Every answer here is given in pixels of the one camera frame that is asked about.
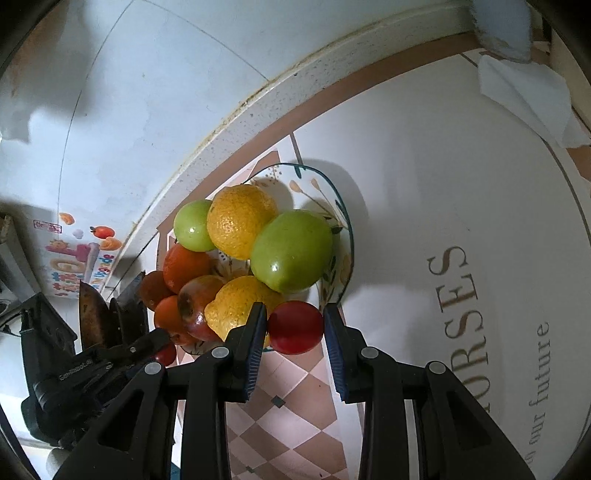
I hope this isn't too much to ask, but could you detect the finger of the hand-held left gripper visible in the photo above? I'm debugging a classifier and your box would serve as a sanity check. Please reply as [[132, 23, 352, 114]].
[[78, 280, 114, 352], [109, 273, 151, 345]]

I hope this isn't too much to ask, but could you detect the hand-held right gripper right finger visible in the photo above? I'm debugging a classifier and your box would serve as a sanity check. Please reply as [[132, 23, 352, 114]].
[[322, 305, 536, 480]]

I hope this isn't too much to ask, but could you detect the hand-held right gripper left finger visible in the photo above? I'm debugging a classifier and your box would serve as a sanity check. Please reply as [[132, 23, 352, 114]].
[[53, 302, 269, 480]]

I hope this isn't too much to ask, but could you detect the dark brownish orange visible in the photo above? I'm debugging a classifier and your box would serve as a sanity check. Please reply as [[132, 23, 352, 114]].
[[140, 270, 175, 311]]

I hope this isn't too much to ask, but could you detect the yellow lemon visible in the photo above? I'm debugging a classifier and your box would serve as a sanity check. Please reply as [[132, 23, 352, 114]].
[[204, 275, 289, 348]]

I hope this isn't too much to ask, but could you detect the dark red apple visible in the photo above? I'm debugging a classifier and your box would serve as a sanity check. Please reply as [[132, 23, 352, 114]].
[[177, 275, 227, 342]]

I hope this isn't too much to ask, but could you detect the green apple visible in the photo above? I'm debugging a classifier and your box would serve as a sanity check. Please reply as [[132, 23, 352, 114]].
[[250, 209, 334, 293], [174, 199, 218, 252]]

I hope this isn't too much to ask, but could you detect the yellow orange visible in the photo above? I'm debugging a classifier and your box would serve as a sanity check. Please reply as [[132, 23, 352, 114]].
[[206, 184, 279, 260]]

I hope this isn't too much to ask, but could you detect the floral oval plate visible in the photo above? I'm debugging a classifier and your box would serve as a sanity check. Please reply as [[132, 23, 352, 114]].
[[157, 163, 355, 356]]

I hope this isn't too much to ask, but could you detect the colourful printed box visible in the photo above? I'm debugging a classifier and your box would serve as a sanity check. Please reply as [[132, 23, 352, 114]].
[[34, 212, 123, 301]]

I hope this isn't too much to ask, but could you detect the checkered table mat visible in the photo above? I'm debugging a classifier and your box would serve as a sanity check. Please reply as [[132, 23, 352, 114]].
[[152, 32, 591, 480]]

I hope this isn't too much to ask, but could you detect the white tissue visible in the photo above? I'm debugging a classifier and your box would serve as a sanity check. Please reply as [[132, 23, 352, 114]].
[[477, 54, 591, 149]]

